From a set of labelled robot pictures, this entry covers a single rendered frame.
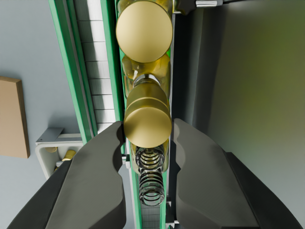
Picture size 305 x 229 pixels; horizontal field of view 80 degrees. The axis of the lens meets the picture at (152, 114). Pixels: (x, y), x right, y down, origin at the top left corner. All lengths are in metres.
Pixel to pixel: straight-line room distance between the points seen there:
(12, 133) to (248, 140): 0.68
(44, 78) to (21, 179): 0.45
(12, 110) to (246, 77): 0.63
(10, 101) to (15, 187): 0.42
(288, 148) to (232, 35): 0.17
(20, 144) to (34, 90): 0.21
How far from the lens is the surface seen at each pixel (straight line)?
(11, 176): 0.92
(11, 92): 0.66
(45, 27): 0.59
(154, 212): 0.73
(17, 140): 0.76
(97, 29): 0.41
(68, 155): 0.68
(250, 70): 0.24
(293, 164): 0.20
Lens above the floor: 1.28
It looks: 61 degrees down
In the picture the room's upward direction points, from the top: 176 degrees clockwise
